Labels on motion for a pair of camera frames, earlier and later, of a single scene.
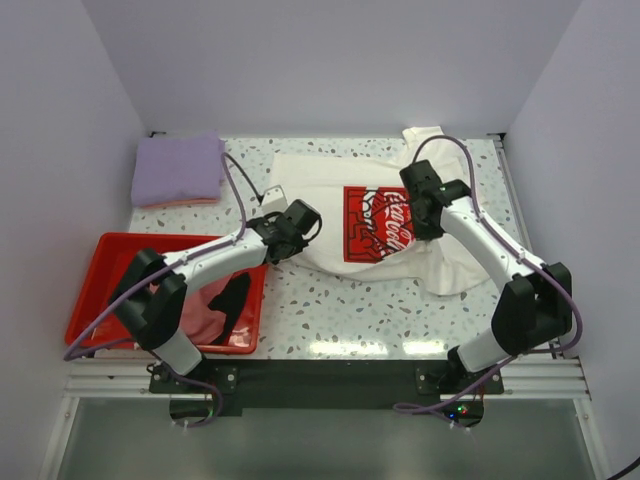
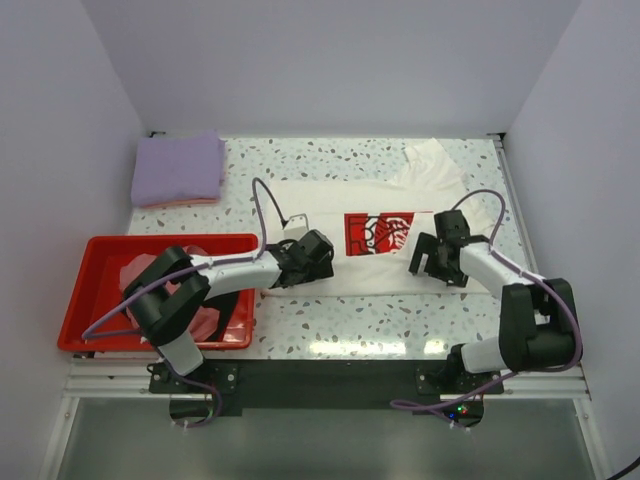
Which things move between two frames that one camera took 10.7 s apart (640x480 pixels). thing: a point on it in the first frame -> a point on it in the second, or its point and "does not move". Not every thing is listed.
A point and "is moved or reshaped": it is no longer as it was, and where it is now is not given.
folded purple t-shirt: [177, 168] does not move
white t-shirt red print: [365, 232] is moved or reshaped
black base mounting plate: [327, 383] does not move
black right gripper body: [423, 229] -> [447, 272]
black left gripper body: [297, 247] -> [319, 272]
